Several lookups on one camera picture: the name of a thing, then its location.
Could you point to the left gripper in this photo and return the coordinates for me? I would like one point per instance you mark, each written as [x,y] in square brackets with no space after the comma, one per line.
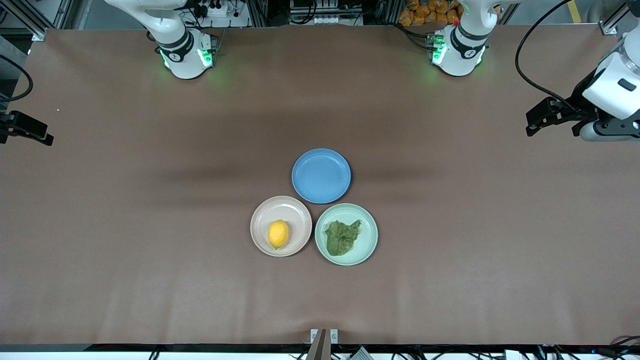
[581,99]

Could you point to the green lettuce leaf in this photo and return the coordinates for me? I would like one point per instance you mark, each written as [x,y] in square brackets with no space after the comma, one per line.
[341,239]

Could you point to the yellow lemon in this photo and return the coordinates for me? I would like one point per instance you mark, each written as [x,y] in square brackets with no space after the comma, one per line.
[278,234]

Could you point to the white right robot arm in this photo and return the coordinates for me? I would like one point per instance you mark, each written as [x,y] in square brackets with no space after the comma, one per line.
[182,60]

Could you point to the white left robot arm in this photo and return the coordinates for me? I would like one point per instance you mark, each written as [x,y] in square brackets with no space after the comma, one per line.
[457,57]

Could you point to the orange packaged items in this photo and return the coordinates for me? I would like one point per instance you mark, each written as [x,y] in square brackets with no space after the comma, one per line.
[425,11]

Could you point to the pale green round plate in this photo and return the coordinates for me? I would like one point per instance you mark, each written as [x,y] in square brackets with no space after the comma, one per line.
[367,235]

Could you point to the white power strip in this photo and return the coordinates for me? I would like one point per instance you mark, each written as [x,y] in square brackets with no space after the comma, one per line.
[217,10]

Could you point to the blue round plate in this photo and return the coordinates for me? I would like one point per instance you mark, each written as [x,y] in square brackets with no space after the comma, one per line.
[321,176]

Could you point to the beige round plate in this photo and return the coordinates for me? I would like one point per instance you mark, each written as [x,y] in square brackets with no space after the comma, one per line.
[297,215]

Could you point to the grey ribbed device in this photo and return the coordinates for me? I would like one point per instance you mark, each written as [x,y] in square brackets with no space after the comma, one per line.
[361,354]

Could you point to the white mounting bracket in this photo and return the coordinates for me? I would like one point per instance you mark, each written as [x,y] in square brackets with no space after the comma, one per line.
[334,336]

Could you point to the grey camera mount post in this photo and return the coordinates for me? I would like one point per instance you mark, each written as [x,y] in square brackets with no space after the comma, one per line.
[317,347]

